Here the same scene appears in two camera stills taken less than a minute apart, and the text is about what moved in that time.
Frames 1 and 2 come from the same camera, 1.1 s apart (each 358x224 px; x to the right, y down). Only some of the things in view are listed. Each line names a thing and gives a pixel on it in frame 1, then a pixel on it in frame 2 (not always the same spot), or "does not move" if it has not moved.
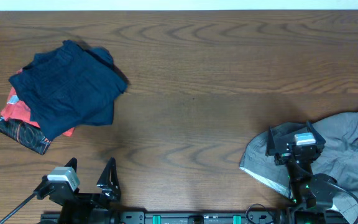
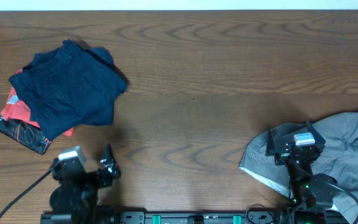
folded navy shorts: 95,82 does not move
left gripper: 84,197 -> 103,173
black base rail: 197,217 does not move
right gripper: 284,154 does not move
